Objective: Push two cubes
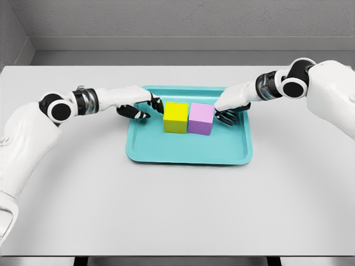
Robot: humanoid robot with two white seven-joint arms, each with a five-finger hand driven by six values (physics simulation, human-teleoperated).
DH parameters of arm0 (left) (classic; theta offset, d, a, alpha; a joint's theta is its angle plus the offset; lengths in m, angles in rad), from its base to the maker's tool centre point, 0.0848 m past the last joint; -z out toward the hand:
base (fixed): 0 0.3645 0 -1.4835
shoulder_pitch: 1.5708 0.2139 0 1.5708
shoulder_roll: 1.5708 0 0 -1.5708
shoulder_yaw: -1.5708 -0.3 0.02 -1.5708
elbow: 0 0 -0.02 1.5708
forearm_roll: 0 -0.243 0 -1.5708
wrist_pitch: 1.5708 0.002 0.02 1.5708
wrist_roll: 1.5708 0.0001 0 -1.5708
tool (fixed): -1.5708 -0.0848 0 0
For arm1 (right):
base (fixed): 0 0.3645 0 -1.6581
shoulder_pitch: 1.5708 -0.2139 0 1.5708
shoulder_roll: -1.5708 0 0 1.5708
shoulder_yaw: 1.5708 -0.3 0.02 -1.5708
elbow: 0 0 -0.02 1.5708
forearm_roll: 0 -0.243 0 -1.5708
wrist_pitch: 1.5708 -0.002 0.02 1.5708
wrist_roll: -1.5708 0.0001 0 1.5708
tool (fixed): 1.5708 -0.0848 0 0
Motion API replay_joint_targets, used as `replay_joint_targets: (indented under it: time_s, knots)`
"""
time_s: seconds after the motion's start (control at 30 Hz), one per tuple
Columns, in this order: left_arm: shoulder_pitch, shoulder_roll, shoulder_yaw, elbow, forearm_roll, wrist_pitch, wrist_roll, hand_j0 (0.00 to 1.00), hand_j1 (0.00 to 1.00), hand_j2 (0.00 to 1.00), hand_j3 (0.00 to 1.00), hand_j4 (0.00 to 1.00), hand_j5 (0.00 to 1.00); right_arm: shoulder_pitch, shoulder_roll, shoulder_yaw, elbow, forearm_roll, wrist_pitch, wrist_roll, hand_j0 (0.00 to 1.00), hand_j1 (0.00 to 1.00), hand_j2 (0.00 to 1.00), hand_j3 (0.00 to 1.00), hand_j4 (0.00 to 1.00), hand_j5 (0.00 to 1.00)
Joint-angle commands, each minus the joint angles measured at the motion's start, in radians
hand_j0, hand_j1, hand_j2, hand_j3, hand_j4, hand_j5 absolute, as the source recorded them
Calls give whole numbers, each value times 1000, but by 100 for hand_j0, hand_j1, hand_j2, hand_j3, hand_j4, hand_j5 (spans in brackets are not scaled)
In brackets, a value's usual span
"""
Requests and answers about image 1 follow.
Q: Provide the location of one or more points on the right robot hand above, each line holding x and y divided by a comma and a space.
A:
233, 97

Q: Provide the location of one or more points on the purple cube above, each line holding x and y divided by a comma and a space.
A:
200, 118

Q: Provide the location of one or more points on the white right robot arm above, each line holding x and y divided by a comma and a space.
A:
327, 83

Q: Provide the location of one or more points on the yellow cube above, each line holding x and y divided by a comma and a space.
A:
175, 117

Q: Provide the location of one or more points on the teal tray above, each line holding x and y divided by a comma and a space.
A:
191, 147

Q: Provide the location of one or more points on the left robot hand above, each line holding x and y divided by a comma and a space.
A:
136, 96

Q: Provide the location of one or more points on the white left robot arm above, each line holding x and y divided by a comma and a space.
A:
30, 127

